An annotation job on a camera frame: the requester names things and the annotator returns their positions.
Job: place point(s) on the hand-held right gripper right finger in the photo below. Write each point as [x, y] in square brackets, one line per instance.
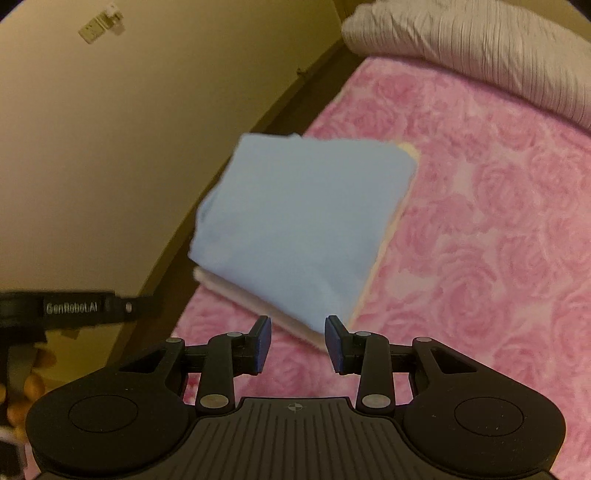
[333, 344]

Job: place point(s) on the light blue sweatshirt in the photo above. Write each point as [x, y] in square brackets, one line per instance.
[300, 221]

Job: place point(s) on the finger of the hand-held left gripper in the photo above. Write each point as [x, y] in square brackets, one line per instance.
[136, 307]

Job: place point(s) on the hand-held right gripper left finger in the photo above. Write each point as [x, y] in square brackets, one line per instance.
[264, 344]

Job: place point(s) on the pink floral blanket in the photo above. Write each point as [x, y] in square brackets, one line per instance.
[485, 277]

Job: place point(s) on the lilac ribbed duvet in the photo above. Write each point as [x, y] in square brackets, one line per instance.
[485, 41]

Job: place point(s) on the white wall socket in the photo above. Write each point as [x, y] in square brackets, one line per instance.
[99, 25]

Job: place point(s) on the white folded towel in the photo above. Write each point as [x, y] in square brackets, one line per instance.
[258, 307]

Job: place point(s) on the person's left hand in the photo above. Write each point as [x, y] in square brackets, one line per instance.
[34, 385]

